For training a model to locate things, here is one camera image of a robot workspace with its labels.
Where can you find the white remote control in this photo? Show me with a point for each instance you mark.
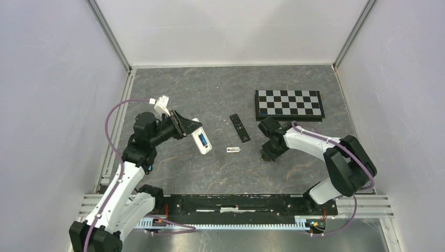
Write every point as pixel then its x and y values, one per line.
pixel 201 148

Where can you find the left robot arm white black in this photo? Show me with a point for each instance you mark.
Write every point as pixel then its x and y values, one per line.
pixel 114 217

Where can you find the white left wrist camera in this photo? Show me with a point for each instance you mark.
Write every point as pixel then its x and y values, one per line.
pixel 160 105

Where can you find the white battery cover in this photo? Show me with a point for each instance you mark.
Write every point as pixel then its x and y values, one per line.
pixel 233 149

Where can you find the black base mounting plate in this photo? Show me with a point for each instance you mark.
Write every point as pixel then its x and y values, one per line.
pixel 225 209

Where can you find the black remote control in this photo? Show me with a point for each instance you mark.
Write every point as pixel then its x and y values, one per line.
pixel 240 128

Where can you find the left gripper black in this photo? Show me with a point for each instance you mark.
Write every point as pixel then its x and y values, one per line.
pixel 182 126

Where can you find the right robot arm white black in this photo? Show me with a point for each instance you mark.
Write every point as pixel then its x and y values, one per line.
pixel 349 166

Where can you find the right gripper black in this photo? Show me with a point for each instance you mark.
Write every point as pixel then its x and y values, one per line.
pixel 270 156

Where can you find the white slotted cable duct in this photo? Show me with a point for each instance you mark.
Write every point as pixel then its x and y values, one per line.
pixel 297 224

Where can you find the black white chessboard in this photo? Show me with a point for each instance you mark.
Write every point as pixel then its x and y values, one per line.
pixel 289 105

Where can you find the blue battery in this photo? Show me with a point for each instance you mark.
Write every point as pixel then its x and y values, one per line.
pixel 203 140

